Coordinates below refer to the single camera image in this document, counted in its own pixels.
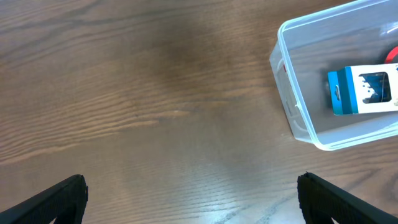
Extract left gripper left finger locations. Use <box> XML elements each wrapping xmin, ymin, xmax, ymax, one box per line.
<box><xmin>1</xmin><ymin>174</ymin><xmax>88</xmax><ymax>224</ymax></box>

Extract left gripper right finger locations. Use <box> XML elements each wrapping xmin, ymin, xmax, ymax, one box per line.
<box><xmin>297</xmin><ymin>172</ymin><xmax>397</xmax><ymax>224</ymax></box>

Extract clear plastic container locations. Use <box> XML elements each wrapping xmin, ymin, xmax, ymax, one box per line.
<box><xmin>270</xmin><ymin>0</ymin><xmax>397</xmax><ymax>151</ymax></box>

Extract red handled pliers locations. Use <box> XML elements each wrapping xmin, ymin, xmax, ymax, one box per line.
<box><xmin>384</xmin><ymin>47</ymin><xmax>398</xmax><ymax>63</ymax></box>

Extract blue white cardboard box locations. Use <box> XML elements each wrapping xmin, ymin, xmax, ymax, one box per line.
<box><xmin>328</xmin><ymin>63</ymin><xmax>397</xmax><ymax>115</ymax></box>

